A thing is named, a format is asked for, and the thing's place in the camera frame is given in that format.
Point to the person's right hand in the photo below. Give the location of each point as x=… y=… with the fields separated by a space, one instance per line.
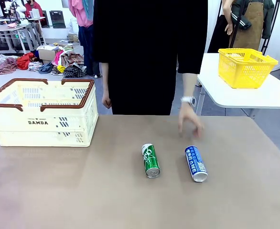
x=106 y=102

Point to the person in pink top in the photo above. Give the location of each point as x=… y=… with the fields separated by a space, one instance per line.
x=85 y=38

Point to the plaid pink cloth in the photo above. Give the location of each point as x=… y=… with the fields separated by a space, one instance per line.
x=7 y=65

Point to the person in red jacket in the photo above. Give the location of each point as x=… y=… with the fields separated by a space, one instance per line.
x=33 y=7

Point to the white hanging curtain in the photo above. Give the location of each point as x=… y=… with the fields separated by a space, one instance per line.
x=214 y=14

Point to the green drink can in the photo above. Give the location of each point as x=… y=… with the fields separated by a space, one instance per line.
x=150 y=159

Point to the person's left hand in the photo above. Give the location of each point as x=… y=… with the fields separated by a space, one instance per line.
x=189 y=114

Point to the black chair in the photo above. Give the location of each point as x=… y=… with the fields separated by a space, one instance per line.
x=57 y=20

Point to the person's left forearm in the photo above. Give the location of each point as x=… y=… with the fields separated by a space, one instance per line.
x=189 y=84

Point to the red cloth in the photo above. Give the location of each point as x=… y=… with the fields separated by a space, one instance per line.
x=24 y=60

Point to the person in black garment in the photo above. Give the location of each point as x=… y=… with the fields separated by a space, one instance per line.
x=149 y=47

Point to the white wrist watch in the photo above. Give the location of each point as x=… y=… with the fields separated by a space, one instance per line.
x=189 y=100

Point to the mannequin with brown apron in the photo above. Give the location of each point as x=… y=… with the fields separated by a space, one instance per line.
x=250 y=23

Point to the person's right forearm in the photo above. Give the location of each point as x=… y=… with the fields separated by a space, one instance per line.
x=105 y=78

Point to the white side table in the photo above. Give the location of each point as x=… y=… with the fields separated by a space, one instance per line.
x=250 y=97

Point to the blue denim cloth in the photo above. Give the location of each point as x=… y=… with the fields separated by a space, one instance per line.
x=45 y=68

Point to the black white patterned bag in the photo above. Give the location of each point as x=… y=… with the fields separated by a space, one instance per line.
x=73 y=71

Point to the yellow plastic basket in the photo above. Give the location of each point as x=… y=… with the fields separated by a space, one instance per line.
x=245 y=76

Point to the white frame work desk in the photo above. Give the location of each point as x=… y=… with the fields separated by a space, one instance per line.
x=8 y=29

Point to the cream plastic shopping basket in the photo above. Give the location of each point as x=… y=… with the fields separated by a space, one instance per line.
x=46 y=140

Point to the cardboard box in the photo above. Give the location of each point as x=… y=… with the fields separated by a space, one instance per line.
x=45 y=55

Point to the colourful clothes heap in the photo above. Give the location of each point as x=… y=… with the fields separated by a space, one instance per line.
x=69 y=58

